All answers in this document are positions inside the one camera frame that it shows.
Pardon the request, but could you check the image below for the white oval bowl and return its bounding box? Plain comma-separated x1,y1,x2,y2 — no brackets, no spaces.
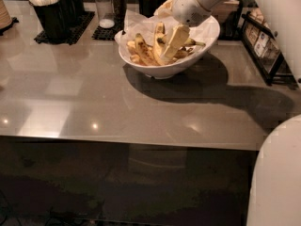
119,10,215,79

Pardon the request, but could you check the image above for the black cup of white cutlery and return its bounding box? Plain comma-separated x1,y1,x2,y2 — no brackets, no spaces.
28,0,68,42

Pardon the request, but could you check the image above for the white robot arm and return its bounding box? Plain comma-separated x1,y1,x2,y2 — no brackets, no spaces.
155,0,301,226

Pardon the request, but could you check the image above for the black rubber mat left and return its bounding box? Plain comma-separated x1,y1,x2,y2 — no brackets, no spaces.
33,10,96,46

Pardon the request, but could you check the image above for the white paper bowl liner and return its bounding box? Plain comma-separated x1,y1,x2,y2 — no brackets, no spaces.
114,9,213,49

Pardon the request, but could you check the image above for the upright yellow banana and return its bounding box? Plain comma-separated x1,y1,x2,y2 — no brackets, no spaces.
152,22,173,66

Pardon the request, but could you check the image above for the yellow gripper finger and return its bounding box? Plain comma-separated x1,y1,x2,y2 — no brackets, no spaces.
161,24,190,60
153,0,174,17

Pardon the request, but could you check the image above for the left spotted banana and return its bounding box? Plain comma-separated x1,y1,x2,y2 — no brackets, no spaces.
135,33,156,66

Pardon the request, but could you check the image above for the glass pepper shaker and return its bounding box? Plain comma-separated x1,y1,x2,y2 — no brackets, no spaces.
112,0,127,21

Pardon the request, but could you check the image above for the black napkin holder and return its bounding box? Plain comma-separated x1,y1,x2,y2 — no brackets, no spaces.
213,0,243,40

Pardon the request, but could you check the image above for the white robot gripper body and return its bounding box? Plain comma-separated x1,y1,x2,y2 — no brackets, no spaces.
172,0,216,27

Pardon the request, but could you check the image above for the black rubber mat under shakers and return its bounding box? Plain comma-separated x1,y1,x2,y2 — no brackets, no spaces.
92,19,124,40

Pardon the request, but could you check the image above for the glass salt shaker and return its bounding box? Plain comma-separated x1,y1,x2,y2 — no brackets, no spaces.
95,0,115,29

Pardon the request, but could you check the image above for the stack of paper cups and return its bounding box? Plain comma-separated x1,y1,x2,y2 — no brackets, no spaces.
0,0,12,29

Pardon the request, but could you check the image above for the black condiment packet rack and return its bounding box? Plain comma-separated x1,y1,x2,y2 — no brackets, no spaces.
241,8,295,85

